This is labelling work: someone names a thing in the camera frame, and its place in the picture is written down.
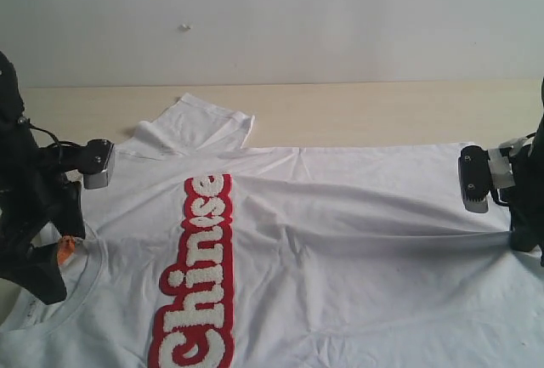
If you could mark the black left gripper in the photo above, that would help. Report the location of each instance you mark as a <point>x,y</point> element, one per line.
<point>35,191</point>

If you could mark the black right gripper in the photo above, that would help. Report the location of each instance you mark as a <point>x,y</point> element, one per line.
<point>500,166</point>

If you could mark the white t-shirt red lettering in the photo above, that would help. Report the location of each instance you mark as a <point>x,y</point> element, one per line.
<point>203,253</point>

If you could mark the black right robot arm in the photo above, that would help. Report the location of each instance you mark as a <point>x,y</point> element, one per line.
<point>525,199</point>

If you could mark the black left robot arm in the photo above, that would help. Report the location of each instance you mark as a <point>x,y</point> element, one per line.
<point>12,105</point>

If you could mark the orange garment tag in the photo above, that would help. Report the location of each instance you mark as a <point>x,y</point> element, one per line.
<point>66,247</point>

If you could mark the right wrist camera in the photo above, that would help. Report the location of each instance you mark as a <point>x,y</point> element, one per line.
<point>474,178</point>

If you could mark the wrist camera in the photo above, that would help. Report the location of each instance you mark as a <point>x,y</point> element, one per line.
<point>474,178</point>
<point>95,163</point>

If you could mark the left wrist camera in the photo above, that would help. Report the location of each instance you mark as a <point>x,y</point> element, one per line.
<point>95,163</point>

